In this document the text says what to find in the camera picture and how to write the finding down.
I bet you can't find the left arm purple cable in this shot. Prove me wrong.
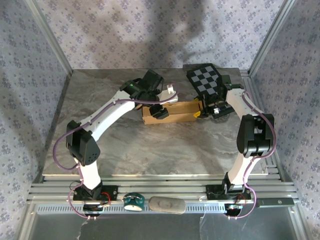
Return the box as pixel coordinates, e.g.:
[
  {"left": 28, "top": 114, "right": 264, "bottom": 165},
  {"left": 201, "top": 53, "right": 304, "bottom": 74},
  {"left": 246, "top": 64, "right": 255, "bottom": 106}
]
[{"left": 52, "top": 97, "right": 180, "bottom": 221}]

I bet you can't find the aluminium side rail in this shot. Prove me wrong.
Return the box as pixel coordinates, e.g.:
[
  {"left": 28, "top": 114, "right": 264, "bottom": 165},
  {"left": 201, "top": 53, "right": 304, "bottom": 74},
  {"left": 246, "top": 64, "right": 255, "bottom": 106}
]
[{"left": 239, "top": 69, "right": 283, "bottom": 181}]

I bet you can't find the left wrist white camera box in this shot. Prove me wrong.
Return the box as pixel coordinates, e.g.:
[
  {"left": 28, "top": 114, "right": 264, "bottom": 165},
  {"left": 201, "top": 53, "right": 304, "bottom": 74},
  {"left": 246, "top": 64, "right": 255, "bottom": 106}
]
[{"left": 159, "top": 84, "right": 180, "bottom": 104}]

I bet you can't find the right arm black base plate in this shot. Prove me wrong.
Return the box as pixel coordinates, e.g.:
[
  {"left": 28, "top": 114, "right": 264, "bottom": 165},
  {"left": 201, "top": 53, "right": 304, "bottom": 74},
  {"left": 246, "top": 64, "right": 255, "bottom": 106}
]
[{"left": 205, "top": 184, "right": 252, "bottom": 201}]

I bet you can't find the black rectangular bar device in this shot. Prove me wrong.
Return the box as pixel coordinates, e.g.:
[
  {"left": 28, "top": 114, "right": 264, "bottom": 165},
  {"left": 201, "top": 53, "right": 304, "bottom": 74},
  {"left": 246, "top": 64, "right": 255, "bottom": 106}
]
[{"left": 257, "top": 197, "right": 295, "bottom": 208}]

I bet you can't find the brown cardboard box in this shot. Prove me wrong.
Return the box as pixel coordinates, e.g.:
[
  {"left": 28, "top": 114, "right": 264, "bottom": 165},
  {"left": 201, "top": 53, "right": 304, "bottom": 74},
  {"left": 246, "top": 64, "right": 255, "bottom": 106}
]
[{"left": 141, "top": 99, "right": 203, "bottom": 125}]

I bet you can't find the black grey checkerboard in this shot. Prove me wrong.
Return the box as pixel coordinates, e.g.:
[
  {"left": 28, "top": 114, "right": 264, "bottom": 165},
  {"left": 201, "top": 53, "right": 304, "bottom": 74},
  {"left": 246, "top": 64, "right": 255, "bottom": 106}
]
[{"left": 186, "top": 63, "right": 235, "bottom": 120}]

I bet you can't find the aluminium rail frame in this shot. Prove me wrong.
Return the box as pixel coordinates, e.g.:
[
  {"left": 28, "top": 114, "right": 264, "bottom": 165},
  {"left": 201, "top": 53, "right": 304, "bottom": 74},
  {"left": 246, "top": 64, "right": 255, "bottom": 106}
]
[{"left": 26, "top": 174, "right": 301, "bottom": 204}]

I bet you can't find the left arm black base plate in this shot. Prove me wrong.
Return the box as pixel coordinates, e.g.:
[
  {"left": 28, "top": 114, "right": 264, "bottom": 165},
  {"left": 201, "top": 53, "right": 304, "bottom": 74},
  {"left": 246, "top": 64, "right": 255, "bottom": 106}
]
[{"left": 72, "top": 184, "right": 119, "bottom": 201}]

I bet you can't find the grey oval stone pad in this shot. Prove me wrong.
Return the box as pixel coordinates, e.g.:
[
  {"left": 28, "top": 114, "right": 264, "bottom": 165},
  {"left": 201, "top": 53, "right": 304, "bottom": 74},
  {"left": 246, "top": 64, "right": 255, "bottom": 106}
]
[{"left": 148, "top": 196, "right": 187, "bottom": 215}]

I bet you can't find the grey slotted cable duct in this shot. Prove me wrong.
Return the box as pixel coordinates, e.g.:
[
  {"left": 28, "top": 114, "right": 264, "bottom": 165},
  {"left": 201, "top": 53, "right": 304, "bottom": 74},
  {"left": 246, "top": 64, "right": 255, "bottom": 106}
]
[{"left": 36, "top": 204, "right": 227, "bottom": 215}]

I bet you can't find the aluminium corner post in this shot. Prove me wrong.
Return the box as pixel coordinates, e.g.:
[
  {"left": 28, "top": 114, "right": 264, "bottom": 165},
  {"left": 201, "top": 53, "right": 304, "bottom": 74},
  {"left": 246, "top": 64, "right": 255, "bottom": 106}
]
[
  {"left": 247, "top": 0, "right": 298, "bottom": 78},
  {"left": 24, "top": 0, "right": 74, "bottom": 76}
]

